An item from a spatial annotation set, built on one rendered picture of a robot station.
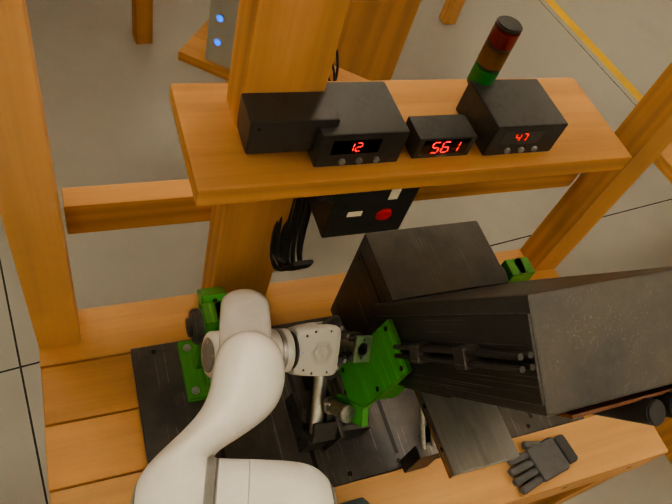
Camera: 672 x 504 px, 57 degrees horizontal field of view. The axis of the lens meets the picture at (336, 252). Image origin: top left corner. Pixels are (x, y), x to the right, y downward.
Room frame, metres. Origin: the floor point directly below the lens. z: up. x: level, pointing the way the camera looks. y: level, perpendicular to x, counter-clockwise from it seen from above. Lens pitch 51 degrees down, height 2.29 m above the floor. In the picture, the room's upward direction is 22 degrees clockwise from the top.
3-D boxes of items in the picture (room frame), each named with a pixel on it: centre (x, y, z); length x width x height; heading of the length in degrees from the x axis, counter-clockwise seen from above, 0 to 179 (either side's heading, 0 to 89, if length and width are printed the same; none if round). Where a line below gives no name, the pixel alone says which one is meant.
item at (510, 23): (1.07, -0.13, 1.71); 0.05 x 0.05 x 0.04
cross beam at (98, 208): (1.06, 0.01, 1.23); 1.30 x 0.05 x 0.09; 126
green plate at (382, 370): (0.67, -0.19, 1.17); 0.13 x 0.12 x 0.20; 126
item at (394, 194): (0.86, 0.00, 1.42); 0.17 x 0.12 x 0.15; 126
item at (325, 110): (0.77, 0.15, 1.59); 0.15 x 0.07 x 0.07; 126
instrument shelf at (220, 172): (0.97, -0.06, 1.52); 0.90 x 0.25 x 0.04; 126
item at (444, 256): (0.94, -0.22, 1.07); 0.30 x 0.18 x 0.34; 126
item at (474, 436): (0.73, -0.33, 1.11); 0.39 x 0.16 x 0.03; 36
